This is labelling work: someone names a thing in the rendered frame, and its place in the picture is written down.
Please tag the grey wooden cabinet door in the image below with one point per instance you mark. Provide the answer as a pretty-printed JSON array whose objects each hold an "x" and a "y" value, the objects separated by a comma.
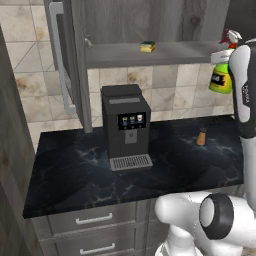
[{"x": 81, "y": 86}]

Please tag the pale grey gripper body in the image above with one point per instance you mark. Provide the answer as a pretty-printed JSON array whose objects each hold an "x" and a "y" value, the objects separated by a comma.
[{"x": 220, "y": 57}]

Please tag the yellow and green sponge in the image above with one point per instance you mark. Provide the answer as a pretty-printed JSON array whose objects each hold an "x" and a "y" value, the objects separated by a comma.
[{"x": 147, "y": 47}]

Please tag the grey wooden wall cabinet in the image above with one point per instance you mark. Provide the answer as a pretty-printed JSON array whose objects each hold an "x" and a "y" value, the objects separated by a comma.
[{"x": 140, "y": 23}]

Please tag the small metal door hinge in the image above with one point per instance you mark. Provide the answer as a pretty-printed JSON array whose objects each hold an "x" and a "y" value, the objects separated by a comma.
[{"x": 88, "y": 40}]

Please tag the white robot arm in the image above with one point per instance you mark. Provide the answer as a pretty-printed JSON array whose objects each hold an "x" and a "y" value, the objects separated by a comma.
[{"x": 186, "y": 213}]

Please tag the yellow-green spray bottle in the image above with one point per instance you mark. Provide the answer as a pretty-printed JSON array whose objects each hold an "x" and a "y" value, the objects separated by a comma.
[{"x": 220, "y": 79}]

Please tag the tall grey wooden cabinet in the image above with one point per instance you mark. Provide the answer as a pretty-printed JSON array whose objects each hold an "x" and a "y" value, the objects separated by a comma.
[{"x": 11, "y": 166}]

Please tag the brown pepper shaker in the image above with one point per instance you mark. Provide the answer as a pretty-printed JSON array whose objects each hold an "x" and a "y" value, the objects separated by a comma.
[{"x": 201, "y": 138}]

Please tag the grey drawer front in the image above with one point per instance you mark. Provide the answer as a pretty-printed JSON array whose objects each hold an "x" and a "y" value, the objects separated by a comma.
[
  {"x": 126, "y": 238},
  {"x": 123, "y": 213}
]

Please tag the black coffee machine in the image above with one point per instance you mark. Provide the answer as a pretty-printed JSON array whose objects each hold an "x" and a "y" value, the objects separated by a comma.
[{"x": 124, "y": 136}]

